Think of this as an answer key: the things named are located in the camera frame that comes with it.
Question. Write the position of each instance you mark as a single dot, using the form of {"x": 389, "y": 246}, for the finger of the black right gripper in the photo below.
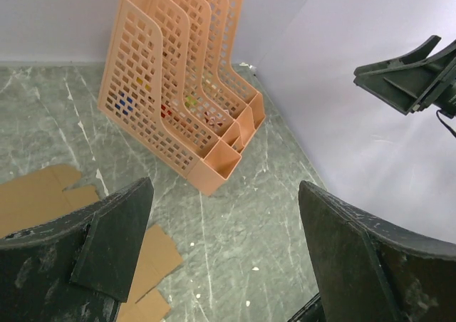
{"x": 387, "y": 81}
{"x": 440, "y": 60}

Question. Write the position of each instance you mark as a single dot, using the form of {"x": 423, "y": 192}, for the brown cardboard box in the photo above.
{"x": 50, "y": 193}

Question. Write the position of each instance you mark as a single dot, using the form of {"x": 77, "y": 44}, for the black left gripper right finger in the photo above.
{"x": 368, "y": 269}

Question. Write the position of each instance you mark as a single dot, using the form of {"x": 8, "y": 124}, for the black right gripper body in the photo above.
{"x": 440, "y": 91}

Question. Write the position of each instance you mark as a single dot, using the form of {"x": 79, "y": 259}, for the peach plastic file organizer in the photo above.
{"x": 169, "y": 82}

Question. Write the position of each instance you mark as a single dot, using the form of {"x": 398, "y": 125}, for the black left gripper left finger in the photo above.
{"x": 78, "y": 267}

